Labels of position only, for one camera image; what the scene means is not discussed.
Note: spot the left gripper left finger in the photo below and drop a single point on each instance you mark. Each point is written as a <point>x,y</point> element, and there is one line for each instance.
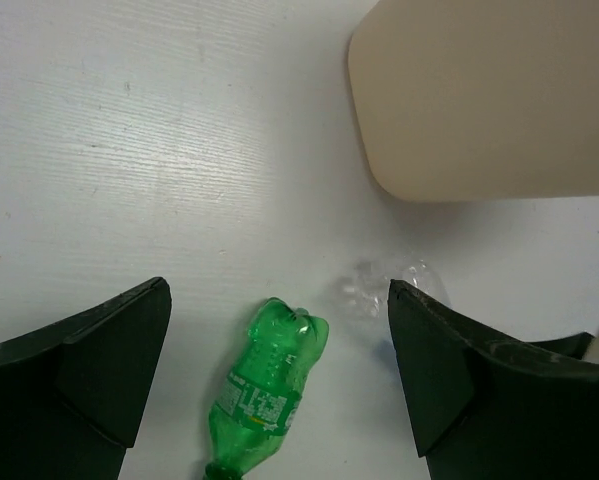
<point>73,393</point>

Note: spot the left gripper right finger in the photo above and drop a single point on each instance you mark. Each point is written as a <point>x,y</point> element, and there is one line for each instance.
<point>485,405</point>

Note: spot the clear bottle blue label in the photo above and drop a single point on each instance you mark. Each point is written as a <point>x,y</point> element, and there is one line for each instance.
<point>364,288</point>

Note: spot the green plastic bottle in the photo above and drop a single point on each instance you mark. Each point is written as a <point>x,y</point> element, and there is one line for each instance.
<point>254,410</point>

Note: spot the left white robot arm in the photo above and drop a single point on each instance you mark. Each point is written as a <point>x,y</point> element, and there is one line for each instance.
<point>482,404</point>

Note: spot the cream plastic bin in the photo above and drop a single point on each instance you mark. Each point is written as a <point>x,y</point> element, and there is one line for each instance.
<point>479,100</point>

